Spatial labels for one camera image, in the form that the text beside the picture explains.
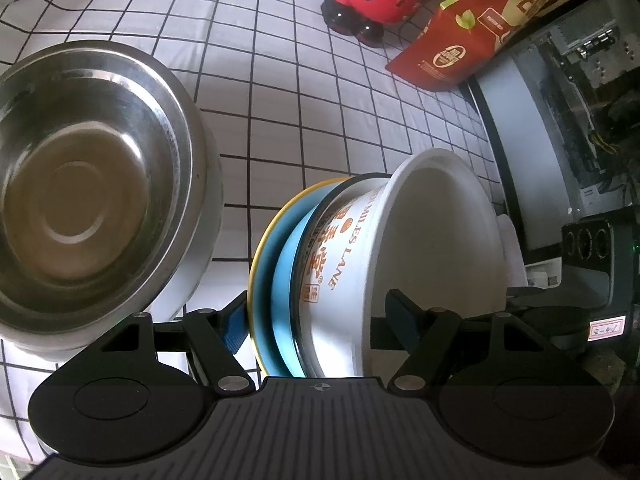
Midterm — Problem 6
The white bowl gold rim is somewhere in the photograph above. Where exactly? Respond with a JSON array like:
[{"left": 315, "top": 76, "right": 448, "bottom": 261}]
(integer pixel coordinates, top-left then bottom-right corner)
[{"left": 247, "top": 177, "right": 348, "bottom": 377}]

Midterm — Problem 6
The red white rectangular tray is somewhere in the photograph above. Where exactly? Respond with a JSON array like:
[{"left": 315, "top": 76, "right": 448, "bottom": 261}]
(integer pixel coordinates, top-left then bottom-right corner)
[{"left": 497, "top": 214, "right": 528, "bottom": 288}]

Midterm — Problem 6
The blue enamel bowl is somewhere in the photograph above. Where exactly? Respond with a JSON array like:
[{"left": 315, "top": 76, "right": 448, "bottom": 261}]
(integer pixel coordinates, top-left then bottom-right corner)
[{"left": 270, "top": 172, "right": 390, "bottom": 378}]

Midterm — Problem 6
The white paper bowl orange logo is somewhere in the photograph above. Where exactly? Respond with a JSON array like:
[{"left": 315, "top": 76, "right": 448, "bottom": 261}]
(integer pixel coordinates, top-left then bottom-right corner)
[{"left": 273, "top": 148, "right": 508, "bottom": 380}]

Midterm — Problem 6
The white computer case glass panel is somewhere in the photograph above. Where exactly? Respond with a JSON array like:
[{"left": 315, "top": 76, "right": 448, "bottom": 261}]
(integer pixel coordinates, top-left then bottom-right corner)
[{"left": 469, "top": 0, "right": 639, "bottom": 264}]

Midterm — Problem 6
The stainless steel bowl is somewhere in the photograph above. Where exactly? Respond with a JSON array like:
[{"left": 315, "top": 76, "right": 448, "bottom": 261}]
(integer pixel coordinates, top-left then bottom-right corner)
[{"left": 1, "top": 40, "right": 224, "bottom": 361}]

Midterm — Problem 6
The red quail eggs bag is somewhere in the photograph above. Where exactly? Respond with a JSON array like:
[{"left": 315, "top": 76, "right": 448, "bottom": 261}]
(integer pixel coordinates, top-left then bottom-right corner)
[{"left": 386, "top": 0, "right": 556, "bottom": 92}]

